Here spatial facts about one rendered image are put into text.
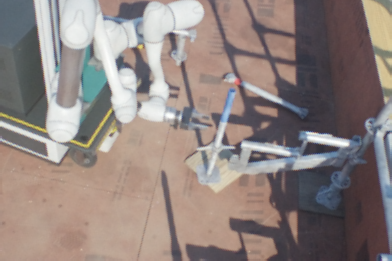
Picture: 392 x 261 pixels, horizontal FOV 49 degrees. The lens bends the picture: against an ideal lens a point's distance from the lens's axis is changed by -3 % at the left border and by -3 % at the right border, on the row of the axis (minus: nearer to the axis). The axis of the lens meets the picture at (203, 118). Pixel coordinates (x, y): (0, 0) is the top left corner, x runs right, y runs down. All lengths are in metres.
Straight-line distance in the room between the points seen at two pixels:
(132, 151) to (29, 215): 0.76
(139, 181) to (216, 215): 0.52
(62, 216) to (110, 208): 0.28
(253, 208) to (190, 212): 0.40
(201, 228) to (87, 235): 0.66
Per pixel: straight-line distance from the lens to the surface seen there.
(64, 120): 2.18
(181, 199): 2.75
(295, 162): 2.67
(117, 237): 2.61
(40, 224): 2.68
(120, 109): 2.14
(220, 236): 2.67
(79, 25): 1.77
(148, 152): 2.94
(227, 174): 2.89
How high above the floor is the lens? 2.34
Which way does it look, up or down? 47 degrees down
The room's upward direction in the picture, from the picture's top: 13 degrees clockwise
